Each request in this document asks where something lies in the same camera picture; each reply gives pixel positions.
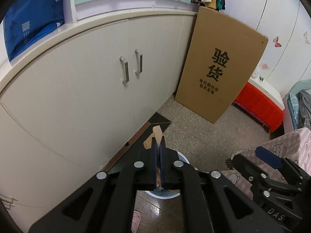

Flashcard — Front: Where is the pink slipper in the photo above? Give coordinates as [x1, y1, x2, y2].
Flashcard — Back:
[131, 211, 141, 233]

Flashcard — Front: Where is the blue paper bag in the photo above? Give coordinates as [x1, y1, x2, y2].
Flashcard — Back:
[3, 0, 65, 62]

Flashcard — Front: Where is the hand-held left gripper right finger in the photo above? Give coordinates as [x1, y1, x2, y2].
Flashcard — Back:
[159, 135, 284, 233]

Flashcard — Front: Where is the blue plastic bin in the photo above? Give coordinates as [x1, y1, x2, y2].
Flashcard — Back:
[144, 150, 190, 199]

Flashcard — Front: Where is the round table with pink checked cloth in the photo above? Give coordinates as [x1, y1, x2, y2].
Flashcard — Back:
[220, 127, 311, 192]

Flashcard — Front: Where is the tan paper strip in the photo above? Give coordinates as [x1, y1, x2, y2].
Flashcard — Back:
[143, 125, 163, 151]

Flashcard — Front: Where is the teal printed bed sheet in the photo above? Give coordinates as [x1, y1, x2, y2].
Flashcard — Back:
[288, 93, 299, 129]

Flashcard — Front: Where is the grey quilt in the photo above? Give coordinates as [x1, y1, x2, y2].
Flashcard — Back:
[298, 91, 311, 127]

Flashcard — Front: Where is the white wardrobe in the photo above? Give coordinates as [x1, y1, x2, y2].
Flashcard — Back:
[224, 0, 311, 97]

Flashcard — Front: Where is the red bench with white top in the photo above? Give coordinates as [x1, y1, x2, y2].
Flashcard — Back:
[232, 76, 285, 133]

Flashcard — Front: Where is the tall cardboard box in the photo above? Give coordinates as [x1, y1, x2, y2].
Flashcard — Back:
[174, 6, 269, 125]

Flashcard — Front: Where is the silver cabinet handle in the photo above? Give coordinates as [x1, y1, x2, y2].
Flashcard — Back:
[134, 49, 143, 78]
[1, 195, 18, 209]
[119, 56, 130, 88]

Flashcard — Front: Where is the teal bunk bed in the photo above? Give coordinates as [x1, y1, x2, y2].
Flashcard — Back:
[283, 79, 311, 131]

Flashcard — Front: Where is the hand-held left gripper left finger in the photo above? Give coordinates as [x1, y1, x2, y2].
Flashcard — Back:
[29, 136, 159, 233]

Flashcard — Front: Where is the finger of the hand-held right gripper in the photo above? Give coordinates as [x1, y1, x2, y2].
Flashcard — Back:
[255, 146, 305, 183]
[232, 154, 302, 193]

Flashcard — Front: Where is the low white cabinet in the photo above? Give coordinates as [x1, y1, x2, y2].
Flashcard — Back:
[0, 3, 198, 229]

